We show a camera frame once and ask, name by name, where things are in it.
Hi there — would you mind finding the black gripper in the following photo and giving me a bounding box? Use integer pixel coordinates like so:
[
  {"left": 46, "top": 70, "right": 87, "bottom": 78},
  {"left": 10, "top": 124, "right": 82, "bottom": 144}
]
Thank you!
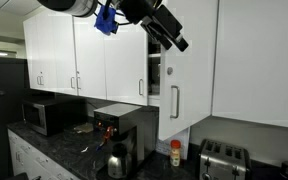
[{"left": 118, "top": 0, "right": 190, "bottom": 53}]

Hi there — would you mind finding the white cabinet door with lock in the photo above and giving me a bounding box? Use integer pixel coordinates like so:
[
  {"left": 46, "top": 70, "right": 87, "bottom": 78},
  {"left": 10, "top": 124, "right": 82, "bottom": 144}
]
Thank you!
[{"left": 157, "top": 0, "right": 220, "bottom": 142}]

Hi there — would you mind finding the white base cabinet unit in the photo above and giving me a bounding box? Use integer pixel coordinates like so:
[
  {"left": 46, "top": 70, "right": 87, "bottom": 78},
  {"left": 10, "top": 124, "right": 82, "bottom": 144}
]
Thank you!
[{"left": 6, "top": 128, "right": 82, "bottom": 180}]

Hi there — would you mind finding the steel black coffee maker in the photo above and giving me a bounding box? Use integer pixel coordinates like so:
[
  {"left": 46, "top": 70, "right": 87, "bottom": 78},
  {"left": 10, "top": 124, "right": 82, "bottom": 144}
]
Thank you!
[{"left": 93, "top": 102, "right": 159, "bottom": 179}]

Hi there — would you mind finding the white handwritten paper sheet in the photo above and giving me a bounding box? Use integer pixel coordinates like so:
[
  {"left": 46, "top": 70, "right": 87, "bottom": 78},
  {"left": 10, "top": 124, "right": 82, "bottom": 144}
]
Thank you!
[{"left": 155, "top": 127, "right": 191, "bottom": 158}]

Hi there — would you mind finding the spice bottle red lid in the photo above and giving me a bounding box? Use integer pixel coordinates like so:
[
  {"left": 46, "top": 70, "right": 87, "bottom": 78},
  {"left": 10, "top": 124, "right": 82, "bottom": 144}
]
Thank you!
[{"left": 169, "top": 139, "right": 182, "bottom": 168}]

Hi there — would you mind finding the steel black coffee carafe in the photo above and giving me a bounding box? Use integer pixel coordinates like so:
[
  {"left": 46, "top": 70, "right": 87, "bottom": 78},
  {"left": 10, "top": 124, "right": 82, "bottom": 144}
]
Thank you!
[{"left": 107, "top": 142, "right": 134, "bottom": 180}]

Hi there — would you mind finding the steel four slot toaster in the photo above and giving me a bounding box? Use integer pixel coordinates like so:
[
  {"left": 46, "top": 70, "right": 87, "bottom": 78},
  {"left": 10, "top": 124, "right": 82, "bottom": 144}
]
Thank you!
[{"left": 198, "top": 138, "right": 252, "bottom": 180}]

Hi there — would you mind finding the black steel microwave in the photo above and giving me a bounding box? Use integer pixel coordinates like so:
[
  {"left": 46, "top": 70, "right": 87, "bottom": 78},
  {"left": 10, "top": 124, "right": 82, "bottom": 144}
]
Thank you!
[{"left": 20, "top": 98, "right": 67, "bottom": 137}]

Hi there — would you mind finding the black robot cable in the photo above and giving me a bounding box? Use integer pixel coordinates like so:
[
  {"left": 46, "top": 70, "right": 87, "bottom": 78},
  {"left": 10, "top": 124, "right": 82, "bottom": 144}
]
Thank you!
[{"left": 97, "top": 0, "right": 134, "bottom": 28}]

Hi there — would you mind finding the blue cable connector cover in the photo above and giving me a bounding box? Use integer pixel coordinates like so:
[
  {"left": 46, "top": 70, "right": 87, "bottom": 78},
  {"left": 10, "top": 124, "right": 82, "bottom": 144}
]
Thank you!
[{"left": 93, "top": 4, "right": 120, "bottom": 36}]

